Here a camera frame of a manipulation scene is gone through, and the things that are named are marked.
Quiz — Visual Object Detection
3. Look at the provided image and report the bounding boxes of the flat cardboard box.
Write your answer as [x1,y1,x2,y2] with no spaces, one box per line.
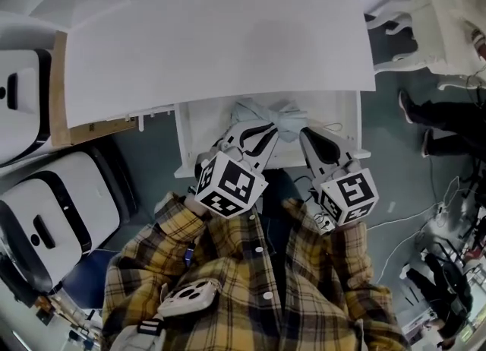
[50,30,138,148]

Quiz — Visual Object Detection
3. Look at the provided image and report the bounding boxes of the white strap with black stripes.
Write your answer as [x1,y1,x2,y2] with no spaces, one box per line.
[136,318,165,339]

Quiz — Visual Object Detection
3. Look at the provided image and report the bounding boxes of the blue tag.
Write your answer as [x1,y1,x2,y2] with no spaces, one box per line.
[183,241,197,267]

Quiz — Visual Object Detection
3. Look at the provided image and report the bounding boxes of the white ornate chair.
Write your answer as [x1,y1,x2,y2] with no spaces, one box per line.
[363,0,486,93]

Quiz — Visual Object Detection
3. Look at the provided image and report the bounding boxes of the light blue umbrella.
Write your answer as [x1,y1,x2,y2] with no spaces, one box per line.
[229,97,311,144]

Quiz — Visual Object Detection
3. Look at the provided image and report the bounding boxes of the yellow plaid shirt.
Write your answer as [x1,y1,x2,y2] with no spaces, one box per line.
[101,189,411,351]

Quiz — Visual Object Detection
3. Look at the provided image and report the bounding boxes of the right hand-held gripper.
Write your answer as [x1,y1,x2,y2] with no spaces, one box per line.
[299,127,381,227]

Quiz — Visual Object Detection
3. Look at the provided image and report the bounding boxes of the blue chair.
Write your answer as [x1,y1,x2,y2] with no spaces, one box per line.
[62,248,128,311]

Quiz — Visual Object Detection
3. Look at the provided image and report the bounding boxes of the white chest-mounted device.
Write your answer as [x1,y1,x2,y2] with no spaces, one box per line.
[156,278,222,319]

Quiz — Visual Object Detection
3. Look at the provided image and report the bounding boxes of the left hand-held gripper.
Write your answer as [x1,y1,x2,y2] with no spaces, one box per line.
[194,121,281,220]

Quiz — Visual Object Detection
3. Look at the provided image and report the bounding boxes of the person's left forearm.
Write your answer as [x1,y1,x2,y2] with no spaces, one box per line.
[153,191,225,263]

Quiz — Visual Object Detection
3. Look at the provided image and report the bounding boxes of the white and black machine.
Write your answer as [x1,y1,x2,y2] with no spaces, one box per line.
[0,150,138,297]
[0,48,53,169]

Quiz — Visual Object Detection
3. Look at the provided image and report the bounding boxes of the person's right forearm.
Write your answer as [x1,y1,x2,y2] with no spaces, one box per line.
[326,220,375,289]

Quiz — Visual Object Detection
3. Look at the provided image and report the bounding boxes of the white desk with drawer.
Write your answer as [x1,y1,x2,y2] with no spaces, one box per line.
[63,0,377,130]

